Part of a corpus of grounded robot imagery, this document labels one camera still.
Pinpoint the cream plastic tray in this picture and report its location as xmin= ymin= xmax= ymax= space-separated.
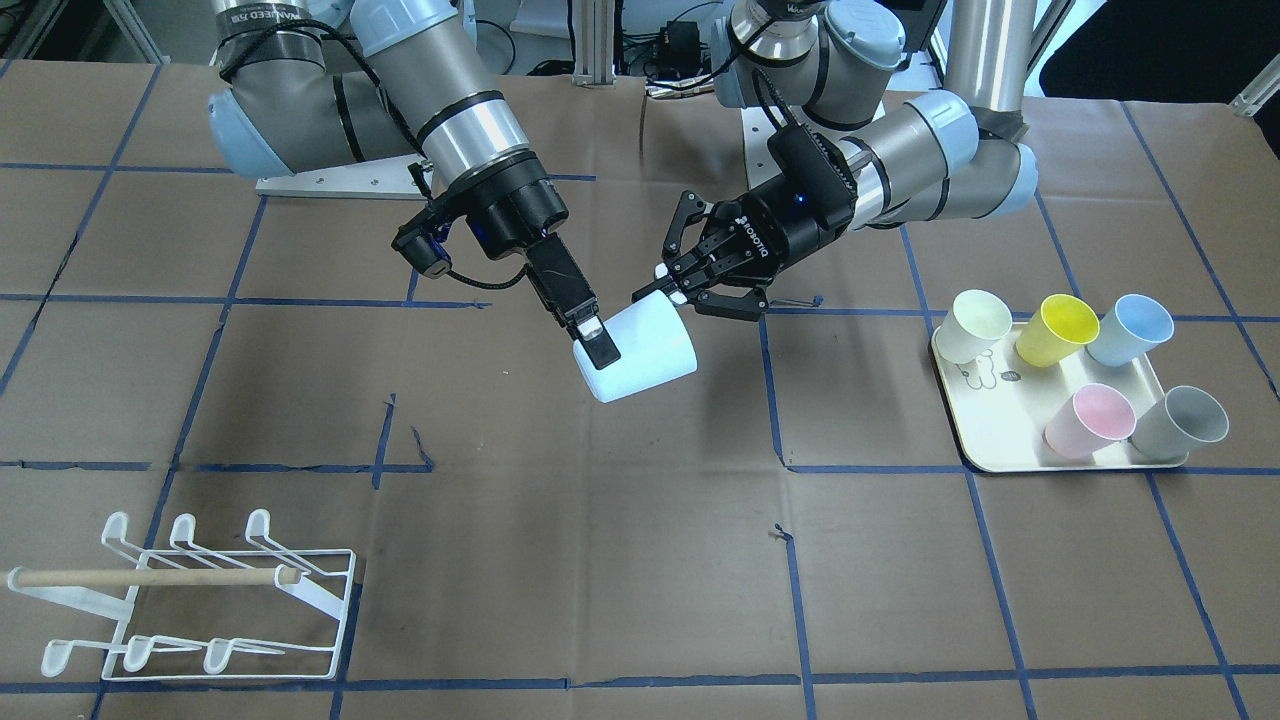
xmin=931 ymin=322 xmax=1188 ymax=473

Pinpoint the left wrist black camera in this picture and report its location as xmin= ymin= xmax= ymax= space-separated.
xmin=767 ymin=124 xmax=858 ymax=231

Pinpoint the yellow cup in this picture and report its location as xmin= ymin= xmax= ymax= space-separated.
xmin=1015 ymin=293 xmax=1100 ymax=368

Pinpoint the grey cup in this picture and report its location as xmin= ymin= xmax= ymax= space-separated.
xmin=1130 ymin=386 xmax=1230 ymax=460

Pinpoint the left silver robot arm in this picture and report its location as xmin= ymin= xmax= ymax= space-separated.
xmin=634 ymin=1 xmax=1038 ymax=322

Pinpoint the white wire cup rack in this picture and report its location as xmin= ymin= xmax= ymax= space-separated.
xmin=6 ymin=509 xmax=357 ymax=683

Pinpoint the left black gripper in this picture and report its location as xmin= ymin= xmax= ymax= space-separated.
xmin=632 ymin=178 xmax=854 ymax=322

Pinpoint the wrist black camera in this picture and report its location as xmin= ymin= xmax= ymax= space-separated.
xmin=767 ymin=124 xmax=858 ymax=231
xmin=390 ymin=222 xmax=453 ymax=279

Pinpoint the cream white cup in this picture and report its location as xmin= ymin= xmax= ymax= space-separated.
xmin=934 ymin=288 xmax=1012 ymax=365

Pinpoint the light blue cup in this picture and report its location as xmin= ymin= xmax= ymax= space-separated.
xmin=573 ymin=291 xmax=698 ymax=404
xmin=1085 ymin=293 xmax=1175 ymax=366

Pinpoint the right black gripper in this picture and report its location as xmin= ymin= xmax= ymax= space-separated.
xmin=440 ymin=149 xmax=621 ymax=370

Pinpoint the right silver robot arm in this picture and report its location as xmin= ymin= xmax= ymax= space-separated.
xmin=209 ymin=1 xmax=621 ymax=370

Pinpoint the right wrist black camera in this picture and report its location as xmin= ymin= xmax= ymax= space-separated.
xmin=390 ymin=222 xmax=453 ymax=279

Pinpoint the pink cup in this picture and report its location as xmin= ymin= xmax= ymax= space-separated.
xmin=1043 ymin=383 xmax=1137 ymax=459

